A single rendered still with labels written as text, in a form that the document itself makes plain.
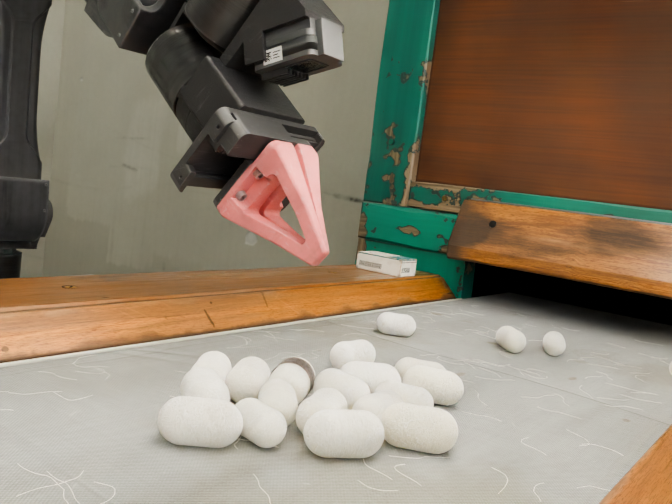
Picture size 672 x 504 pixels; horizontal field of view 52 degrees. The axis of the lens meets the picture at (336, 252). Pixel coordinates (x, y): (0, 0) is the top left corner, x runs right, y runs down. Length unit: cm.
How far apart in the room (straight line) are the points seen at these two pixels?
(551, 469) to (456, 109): 60
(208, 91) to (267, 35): 5
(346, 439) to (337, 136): 167
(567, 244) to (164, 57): 44
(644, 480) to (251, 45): 34
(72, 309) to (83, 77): 227
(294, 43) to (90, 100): 222
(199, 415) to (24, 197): 49
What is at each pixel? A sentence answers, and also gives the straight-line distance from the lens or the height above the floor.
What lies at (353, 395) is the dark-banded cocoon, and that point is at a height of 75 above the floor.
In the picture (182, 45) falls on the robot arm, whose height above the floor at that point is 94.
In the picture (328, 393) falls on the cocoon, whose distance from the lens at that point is 34.
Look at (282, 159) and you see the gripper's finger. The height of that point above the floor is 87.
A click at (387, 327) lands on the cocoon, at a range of 58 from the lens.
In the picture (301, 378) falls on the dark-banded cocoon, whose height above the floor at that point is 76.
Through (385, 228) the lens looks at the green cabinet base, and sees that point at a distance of 90.
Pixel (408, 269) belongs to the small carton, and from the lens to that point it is 79.
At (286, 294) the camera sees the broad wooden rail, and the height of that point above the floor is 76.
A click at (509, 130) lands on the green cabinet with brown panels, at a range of 85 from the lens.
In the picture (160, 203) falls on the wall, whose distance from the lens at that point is 236.
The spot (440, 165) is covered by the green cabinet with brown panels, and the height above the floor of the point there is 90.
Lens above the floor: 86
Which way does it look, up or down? 6 degrees down
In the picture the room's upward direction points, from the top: 7 degrees clockwise
